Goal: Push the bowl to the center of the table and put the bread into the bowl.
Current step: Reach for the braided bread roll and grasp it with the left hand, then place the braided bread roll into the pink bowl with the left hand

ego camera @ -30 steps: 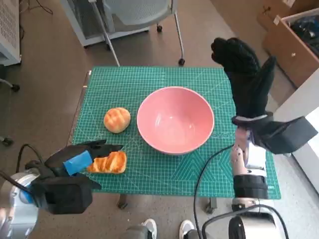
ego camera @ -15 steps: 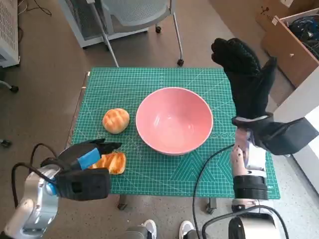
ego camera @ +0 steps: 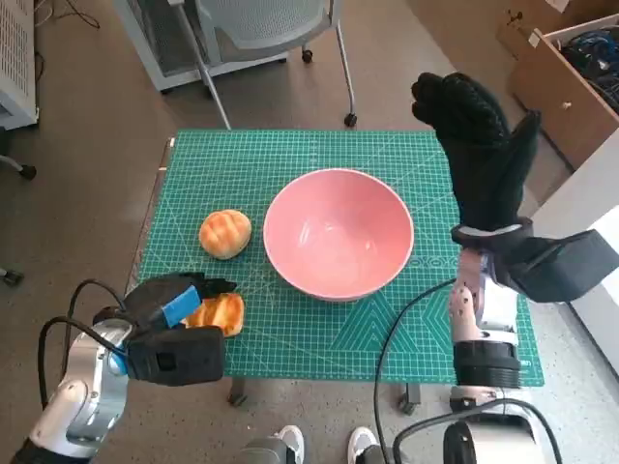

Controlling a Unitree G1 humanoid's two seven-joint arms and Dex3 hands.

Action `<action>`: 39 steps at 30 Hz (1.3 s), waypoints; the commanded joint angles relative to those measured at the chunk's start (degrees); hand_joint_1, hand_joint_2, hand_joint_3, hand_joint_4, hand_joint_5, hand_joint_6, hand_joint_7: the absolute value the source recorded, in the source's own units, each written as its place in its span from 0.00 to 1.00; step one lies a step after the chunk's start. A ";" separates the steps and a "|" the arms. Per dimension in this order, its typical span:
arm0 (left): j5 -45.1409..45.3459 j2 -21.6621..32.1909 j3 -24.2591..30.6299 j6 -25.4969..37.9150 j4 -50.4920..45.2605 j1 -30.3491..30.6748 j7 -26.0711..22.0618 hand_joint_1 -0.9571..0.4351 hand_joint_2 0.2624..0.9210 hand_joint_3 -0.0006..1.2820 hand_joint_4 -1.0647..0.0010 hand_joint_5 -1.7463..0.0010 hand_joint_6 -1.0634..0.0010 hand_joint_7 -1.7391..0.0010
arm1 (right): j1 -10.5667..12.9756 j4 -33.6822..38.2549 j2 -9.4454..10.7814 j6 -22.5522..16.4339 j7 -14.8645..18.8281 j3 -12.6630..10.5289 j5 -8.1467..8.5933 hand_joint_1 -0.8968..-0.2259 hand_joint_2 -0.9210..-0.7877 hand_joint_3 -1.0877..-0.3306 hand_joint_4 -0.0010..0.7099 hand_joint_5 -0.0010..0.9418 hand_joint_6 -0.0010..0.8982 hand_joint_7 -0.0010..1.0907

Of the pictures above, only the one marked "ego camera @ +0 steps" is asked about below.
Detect grey mesh office chair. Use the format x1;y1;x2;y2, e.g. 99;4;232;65
171;0;360;131

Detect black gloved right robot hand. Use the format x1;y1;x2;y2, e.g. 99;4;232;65
409;72;542;233

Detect white rounded panel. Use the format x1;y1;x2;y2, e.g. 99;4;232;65
590;210;619;265

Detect tangled cables in crate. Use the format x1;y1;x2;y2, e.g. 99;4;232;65
560;28;619;112

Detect pink bowl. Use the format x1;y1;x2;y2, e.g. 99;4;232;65
262;167;416;304

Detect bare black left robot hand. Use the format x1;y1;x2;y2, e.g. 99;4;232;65
120;271;238;333

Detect round toy bread bun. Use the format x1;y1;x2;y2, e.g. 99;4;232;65
198;208;253;261

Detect white perforated cabinet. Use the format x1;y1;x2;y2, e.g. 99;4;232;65
0;0;40;131

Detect black table leg caster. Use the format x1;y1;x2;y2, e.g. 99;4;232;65
396;384;422;415
227;379;249;406

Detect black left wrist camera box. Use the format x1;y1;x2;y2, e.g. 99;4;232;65
124;326;226;388

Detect white side table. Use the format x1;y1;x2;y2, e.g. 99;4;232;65
524;139;619;368

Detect black office chair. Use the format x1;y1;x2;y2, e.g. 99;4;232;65
0;126;38;285

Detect green cutting mat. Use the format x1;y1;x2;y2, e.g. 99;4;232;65
124;128;545;388

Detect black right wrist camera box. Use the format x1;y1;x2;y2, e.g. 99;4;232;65
492;229;619;305

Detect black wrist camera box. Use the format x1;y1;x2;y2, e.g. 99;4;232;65
492;229;619;305
124;326;226;388

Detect square toy bread loaf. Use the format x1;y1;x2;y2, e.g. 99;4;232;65
186;292;246;338

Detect brown cardboard box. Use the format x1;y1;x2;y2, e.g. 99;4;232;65
496;0;619;57

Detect grey mesh metal cabinet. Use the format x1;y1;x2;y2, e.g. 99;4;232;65
110;0;289;93

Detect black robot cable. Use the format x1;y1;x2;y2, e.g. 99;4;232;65
374;277;458;464
69;278;128;320
37;315;128;412
392;400;565;464

